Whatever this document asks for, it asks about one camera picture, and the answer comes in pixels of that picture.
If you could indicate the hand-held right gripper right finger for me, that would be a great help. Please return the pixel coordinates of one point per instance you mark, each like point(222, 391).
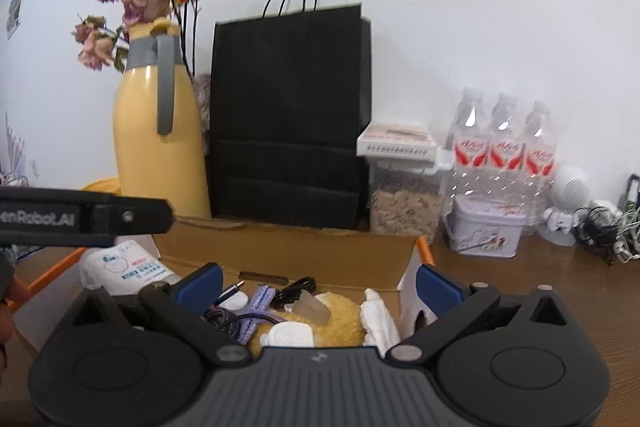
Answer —
point(440, 289)

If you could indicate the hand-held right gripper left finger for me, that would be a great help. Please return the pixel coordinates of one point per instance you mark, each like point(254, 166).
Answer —
point(202, 282)

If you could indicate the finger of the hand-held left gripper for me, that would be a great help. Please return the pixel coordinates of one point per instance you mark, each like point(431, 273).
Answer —
point(130, 214)

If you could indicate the translucent plastic bottle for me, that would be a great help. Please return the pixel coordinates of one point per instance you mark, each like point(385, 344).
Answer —
point(130, 269)

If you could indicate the small white case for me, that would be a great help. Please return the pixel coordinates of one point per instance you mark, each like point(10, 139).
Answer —
point(287, 336)

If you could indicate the orange cardboard box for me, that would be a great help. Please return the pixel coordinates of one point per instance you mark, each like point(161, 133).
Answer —
point(300, 252)

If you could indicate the clear plastic strip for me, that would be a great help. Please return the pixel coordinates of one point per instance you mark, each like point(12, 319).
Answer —
point(310, 309)

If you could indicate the person's left hand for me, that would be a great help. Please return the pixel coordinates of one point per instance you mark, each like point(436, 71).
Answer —
point(6, 327)

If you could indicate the yellow mug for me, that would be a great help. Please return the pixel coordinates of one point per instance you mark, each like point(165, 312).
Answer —
point(102, 185)

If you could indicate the yellow thermos jug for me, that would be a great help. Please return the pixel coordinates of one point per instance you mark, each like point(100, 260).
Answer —
point(150, 147)

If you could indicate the white printed tin box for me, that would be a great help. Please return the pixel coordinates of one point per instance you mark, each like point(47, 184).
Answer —
point(485, 227)

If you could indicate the clear food container white lid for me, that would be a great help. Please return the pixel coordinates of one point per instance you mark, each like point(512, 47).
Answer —
point(405, 202)

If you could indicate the yellow fluffy plush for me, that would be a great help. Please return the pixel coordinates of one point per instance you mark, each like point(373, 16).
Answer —
point(340, 317)

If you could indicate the clear water bottle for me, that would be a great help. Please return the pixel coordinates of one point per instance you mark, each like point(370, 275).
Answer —
point(467, 142)
point(540, 157)
point(505, 147)

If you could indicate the white robot toy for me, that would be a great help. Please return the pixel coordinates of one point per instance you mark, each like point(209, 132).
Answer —
point(567, 192)

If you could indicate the black paper bag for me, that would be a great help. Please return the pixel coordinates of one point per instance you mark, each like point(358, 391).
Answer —
point(290, 107)

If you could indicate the black charger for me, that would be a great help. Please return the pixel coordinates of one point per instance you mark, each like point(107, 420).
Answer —
point(634, 189)

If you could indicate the purple wall decal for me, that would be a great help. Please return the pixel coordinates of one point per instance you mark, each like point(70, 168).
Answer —
point(14, 147)

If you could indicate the wall poster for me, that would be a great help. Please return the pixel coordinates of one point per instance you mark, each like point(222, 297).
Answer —
point(16, 9)

